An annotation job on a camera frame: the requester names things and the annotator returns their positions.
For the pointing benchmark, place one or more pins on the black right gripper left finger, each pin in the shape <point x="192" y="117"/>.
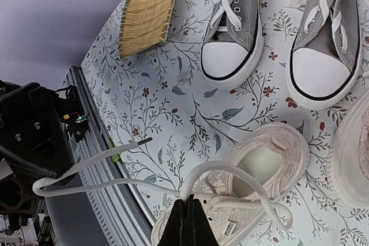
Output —
<point x="175" y="231"/>

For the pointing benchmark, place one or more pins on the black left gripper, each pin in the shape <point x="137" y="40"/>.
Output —
<point x="31" y="135"/>

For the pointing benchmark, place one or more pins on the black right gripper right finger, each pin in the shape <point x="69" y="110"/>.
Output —
<point x="199" y="231"/>

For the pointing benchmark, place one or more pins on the beige sneaker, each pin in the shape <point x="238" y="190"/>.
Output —
<point x="347" y="168"/>
<point x="235" y="192"/>

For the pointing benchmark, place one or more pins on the grey sneaker with white laces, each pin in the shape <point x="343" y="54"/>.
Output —
<point x="233" y="43"/>

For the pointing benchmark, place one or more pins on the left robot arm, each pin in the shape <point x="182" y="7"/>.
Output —
<point x="17" y="197"/>

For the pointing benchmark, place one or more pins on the floral patterned table mat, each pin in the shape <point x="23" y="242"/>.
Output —
<point x="162" y="93"/>

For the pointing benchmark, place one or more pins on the yellow bamboo fan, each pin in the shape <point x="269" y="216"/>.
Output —
<point x="144" y="23"/>

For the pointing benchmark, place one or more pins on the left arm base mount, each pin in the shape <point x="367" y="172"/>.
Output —
<point x="72" y="114"/>

